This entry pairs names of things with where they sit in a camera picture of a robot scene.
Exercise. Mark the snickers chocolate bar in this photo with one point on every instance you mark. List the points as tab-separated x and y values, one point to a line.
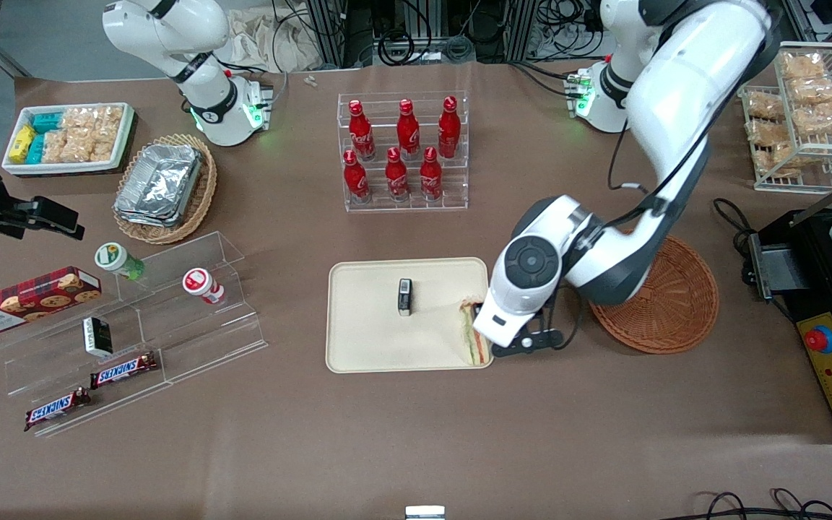
123	370
56	409

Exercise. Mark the red emergency stop button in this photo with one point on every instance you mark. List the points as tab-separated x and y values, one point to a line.
820	340

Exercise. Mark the triangular sandwich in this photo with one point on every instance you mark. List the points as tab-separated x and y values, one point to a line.
472	347

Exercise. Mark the red tartan cookie box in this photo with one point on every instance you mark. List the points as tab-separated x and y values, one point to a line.
26	300

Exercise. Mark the black countertop appliance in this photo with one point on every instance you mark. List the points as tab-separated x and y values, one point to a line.
813	253

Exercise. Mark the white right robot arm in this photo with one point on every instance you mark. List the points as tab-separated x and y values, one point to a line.
170	29

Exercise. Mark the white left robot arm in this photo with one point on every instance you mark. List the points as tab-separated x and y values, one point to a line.
676	94

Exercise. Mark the round brown wicker basket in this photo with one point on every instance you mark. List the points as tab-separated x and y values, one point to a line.
676	303

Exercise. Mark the red cola bottle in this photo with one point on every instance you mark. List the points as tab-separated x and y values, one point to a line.
355	180
362	133
430	177
407	133
449	130
396	179

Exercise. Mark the aluminium frame post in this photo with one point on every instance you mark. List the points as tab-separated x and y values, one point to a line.
329	29

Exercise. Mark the oval light wicker basket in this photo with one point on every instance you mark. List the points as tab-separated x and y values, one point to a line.
203	195

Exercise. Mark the clear fried snack bag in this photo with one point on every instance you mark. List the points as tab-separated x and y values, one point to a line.
784	160
820	119
765	105
770	133
802	65
813	90

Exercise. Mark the beige plastic tray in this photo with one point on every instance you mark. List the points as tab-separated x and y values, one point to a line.
365	325

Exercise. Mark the white rectangular snack tray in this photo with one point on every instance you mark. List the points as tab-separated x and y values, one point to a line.
69	167

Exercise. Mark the red and white cup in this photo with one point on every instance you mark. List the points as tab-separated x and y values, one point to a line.
201	283

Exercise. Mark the clear rice cracker bag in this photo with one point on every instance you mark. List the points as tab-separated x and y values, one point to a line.
55	146
78	133
107	130

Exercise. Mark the small black white box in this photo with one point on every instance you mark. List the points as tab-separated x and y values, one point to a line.
405	297

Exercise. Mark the yellow snack packet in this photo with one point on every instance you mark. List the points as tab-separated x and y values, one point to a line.
22	143

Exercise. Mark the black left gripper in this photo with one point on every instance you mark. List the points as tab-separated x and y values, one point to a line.
477	310

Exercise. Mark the small black carton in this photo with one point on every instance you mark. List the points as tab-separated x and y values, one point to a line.
97	336

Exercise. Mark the aluminium foil container stack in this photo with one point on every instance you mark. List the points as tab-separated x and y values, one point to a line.
159	184

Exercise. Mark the clear acrylic bottle rack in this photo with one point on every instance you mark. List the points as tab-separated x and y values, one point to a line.
452	180

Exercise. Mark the teal snack packet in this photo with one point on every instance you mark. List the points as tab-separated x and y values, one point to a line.
46	122
36	149

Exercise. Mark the black box grey plate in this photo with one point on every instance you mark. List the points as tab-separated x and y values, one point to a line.
777	271

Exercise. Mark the clear acrylic stepped stand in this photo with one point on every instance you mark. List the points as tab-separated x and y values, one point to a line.
192	339

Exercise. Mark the crumpled white cloth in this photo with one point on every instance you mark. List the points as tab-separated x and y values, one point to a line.
257	43

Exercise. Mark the green bottle white cap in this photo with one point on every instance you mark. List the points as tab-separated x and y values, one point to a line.
116	260

